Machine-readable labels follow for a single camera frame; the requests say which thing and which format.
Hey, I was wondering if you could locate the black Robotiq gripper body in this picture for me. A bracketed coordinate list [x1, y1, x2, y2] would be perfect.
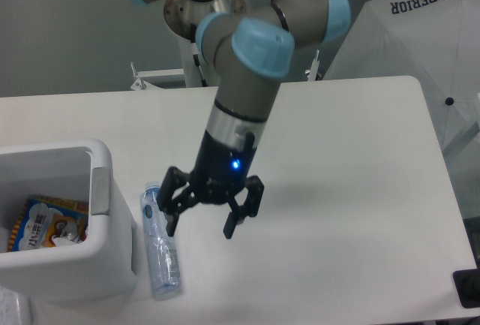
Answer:
[189, 131, 257, 205]

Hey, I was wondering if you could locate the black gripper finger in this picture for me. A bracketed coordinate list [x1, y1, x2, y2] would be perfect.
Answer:
[223, 176, 265, 239]
[157, 166, 205, 236]

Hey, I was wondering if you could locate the clear plastic water bottle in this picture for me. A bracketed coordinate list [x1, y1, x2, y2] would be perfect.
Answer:
[139, 182, 182, 300]

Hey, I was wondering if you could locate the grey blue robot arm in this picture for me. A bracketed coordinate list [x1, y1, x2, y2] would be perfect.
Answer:
[157, 0, 351, 238]

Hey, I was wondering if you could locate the white plastic trash can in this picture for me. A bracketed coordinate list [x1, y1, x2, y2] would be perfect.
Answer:
[1, 140, 137, 302]

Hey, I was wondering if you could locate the colourful snack packet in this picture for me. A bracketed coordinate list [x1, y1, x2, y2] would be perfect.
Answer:
[7, 195, 89, 252]

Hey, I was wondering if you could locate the white Superior umbrella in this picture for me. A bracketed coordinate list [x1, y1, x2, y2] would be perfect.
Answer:
[325, 0, 479, 147]

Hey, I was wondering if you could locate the black device at table edge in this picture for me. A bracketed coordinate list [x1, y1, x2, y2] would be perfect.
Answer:
[453, 269, 479, 308]

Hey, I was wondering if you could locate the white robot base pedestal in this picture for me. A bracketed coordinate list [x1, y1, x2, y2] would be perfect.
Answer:
[178, 37, 208, 88]

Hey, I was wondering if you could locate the white metal mounting bracket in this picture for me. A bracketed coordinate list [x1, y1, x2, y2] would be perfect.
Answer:
[130, 62, 186, 91]

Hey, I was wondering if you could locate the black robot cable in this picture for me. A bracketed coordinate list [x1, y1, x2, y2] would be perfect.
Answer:
[190, 41, 209, 88]

